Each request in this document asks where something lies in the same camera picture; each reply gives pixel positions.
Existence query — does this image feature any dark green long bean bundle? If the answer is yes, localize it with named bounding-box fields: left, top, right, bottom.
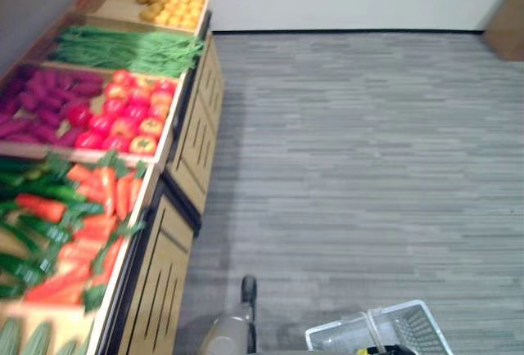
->
left=49, top=25, right=144, bottom=70

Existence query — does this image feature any wooden crate with beans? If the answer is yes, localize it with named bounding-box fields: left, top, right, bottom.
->
left=22, top=13, right=208, bottom=81

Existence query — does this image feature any wooden crate with oranges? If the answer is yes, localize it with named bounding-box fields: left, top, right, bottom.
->
left=75, top=0, right=212, bottom=38

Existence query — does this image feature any green cucumber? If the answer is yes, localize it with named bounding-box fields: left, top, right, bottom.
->
left=24, top=181, right=87, bottom=204
left=18, top=213, right=73, bottom=245
left=0, top=219, right=40, bottom=254
left=0, top=283, right=25, bottom=299
left=0, top=158, right=42, bottom=173
left=0, top=252, right=48, bottom=286
left=0, top=170, right=25, bottom=187

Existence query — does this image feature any wooden crate with tomatoes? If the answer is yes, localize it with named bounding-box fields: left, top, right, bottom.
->
left=0, top=60, right=187, bottom=167

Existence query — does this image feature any wooden crate with gourds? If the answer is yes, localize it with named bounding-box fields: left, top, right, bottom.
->
left=0, top=300, right=108, bottom=355

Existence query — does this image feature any purple sweet potato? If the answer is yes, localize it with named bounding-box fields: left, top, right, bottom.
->
left=0, top=119, right=32, bottom=139
left=3, top=133, right=40, bottom=146
left=3, top=76, right=25, bottom=95
left=36, top=109, right=62, bottom=127
left=59, top=99, right=89, bottom=113
left=32, top=125, right=58, bottom=143
left=71, top=71, right=106, bottom=86
left=0, top=97, right=21, bottom=115
left=47, top=87, right=77, bottom=102
left=26, top=69, right=48, bottom=101
left=69, top=83, right=103, bottom=98
left=18, top=92, right=40, bottom=111
left=55, top=128, right=83, bottom=147

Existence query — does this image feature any wooden produce display stand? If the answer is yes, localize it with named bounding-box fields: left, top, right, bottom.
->
left=0, top=0, right=226, bottom=355

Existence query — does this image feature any white basket handle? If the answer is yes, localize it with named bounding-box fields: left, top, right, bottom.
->
left=365, top=308, right=388, bottom=352

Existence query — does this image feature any orange carrot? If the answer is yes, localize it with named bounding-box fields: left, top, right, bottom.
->
left=56, top=260, right=93, bottom=281
left=102, top=236, right=124, bottom=276
left=115, top=177, right=131, bottom=221
left=24, top=272, right=89, bottom=305
left=73, top=213, right=120, bottom=241
left=15, top=193, right=67, bottom=223
left=100, top=166, right=118, bottom=217
left=56, top=240, right=103, bottom=262
left=65, top=164, right=103, bottom=188
left=129, top=177, right=143, bottom=211
left=75, top=185, right=106, bottom=204

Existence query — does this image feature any wooden crate with carrots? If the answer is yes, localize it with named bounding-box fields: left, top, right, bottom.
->
left=0, top=154, right=161, bottom=320

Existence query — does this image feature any light green long bean bundle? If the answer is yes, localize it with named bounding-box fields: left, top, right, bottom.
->
left=122, top=29, right=206, bottom=79

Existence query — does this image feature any pale green ridged gourd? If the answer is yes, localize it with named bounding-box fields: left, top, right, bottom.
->
left=0, top=317, right=22, bottom=355
left=55, top=339, right=81, bottom=355
left=23, top=321, right=54, bottom=355

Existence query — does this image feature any white plastic shopping basket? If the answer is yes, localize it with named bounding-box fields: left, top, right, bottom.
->
left=305, top=299, right=454, bottom=355

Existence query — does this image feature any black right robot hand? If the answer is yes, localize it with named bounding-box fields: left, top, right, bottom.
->
left=355, top=344, right=415, bottom=355

